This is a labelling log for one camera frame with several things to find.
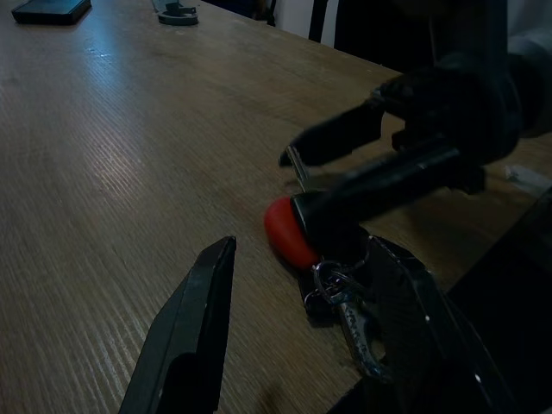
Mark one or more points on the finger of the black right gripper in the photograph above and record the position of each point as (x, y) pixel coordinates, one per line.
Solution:
(388, 181)
(340, 133)

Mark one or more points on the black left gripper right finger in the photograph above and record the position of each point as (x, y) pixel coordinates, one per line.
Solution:
(414, 319)

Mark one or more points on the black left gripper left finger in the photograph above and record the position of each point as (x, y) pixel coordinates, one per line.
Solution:
(190, 336)

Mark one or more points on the key bunch with red fob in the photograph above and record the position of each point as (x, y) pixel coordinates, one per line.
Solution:
(286, 233)

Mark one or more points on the white table corner protector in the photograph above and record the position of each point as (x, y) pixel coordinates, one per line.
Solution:
(524, 177)

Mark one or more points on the black phone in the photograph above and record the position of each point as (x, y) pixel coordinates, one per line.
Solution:
(52, 8)

